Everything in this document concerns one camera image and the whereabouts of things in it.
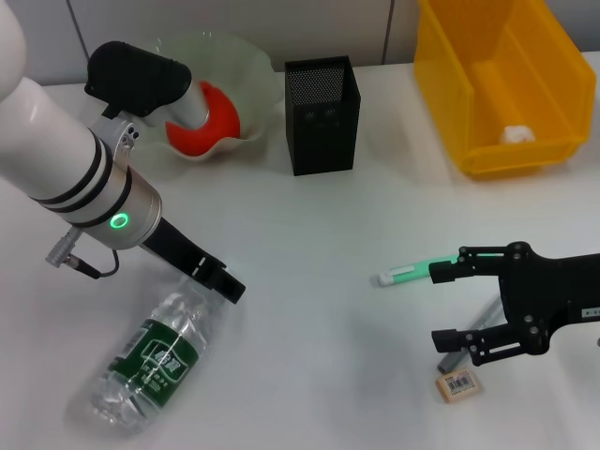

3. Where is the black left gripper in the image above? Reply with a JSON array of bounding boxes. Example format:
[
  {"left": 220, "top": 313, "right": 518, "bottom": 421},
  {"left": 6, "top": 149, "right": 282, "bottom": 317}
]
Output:
[{"left": 140, "top": 217, "right": 248, "bottom": 306}]

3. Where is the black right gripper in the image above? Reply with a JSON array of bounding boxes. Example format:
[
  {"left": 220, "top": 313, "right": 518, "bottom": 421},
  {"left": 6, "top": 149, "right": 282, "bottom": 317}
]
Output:
[{"left": 428, "top": 241, "right": 600, "bottom": 368}]

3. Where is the green pen with white clip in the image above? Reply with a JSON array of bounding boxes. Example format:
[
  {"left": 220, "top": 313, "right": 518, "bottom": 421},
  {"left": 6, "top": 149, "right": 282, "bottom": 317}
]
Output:
[{"left": 374, "top": 252, "right": 459, "bottom": 288}]

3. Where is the clear green-label water bottle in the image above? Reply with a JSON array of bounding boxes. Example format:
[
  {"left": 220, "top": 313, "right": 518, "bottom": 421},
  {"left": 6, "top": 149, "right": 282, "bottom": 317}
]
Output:
[{"left": 65, "top": 275, "right": 232, "bottom": 438}]

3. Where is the orange fruit with stem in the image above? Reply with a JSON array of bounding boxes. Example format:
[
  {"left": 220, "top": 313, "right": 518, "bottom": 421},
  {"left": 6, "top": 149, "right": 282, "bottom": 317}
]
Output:
[{"left": 164, "top": 80, "right": 243, "bottom": 158}]

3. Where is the white paper ball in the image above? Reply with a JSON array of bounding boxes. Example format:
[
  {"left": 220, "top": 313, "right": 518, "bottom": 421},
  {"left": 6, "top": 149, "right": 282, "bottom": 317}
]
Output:
[{"left": 499, "top": 124, "right": 535, "bottom": 145}]

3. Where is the grey marker pen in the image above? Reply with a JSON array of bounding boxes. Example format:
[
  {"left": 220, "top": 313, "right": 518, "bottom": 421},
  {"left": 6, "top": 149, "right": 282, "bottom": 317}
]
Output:
[{"left": 436, "top": 297, "right": 503, "bottom": 375}]

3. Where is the beige eraser with barcode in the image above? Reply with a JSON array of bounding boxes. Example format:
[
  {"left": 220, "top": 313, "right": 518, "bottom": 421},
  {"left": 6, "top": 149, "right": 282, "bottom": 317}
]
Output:
[{"left": 434, "top": 368, "right": 483, "bottom": 403}]

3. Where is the black mesh pen holder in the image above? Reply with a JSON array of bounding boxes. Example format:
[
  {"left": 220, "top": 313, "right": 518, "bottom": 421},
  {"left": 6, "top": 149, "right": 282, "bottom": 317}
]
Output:
[{"left": 284, "top": 54, "right": 362, "bottom": 177}]

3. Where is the translucent green wavy fruit plate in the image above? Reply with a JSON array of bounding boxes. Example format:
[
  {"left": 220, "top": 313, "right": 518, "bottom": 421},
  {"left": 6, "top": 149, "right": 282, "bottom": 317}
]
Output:
[{"left": 100, "top": 30, "right": 278, "bottom": 164}]

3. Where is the yellow plastic storage bin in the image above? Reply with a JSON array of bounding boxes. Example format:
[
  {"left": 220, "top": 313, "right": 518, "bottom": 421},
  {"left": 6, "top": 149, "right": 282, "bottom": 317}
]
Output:
[{"left": 412, "top": 0, "right": 597, "bottom": 182}]

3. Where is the left wrist camera black housing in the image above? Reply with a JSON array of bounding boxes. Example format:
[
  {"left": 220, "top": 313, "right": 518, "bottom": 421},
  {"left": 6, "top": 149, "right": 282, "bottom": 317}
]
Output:
[{"left": 83, "top": 40, "right": 213, "bottom": 131}]

